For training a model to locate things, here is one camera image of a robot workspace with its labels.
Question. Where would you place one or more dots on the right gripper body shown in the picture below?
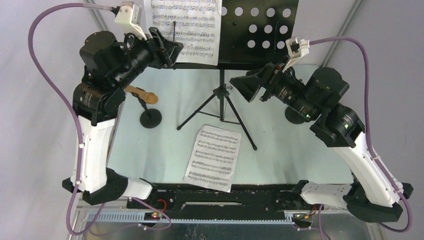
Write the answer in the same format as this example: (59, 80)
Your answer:
(278, 84)

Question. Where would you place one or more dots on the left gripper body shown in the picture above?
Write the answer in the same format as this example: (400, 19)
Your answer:
(158, 58)

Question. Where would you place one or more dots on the sheet music page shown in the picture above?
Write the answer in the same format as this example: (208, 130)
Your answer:
(194, 23)
(213, 159)

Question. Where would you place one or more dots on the black music stand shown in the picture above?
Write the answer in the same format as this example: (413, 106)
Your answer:
(253, 33)

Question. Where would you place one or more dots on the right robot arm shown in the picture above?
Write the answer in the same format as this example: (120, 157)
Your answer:
(373, 197)

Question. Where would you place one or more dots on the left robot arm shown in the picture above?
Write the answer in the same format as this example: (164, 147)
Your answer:
(110, 67)

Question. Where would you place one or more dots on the black right microphone stand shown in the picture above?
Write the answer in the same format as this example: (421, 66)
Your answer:
(295, 117)

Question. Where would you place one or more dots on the black microphone stand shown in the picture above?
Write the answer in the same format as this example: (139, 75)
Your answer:
(151, 117)
(295, 117)

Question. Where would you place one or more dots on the gold microphone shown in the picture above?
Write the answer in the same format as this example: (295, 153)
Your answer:
(142, 94)

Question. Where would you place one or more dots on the black left microphone stand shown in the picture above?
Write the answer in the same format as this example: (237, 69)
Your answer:
(151, 117)

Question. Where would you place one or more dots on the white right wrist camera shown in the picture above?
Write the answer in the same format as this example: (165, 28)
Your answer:
(297, 49)

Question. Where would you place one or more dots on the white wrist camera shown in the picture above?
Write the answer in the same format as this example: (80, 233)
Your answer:
(129, 18)
(297, 49)

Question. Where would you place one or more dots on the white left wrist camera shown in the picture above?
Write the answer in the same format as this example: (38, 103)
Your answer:
(129, 18)

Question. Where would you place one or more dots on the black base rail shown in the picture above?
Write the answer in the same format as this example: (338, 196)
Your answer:
(244, 203)

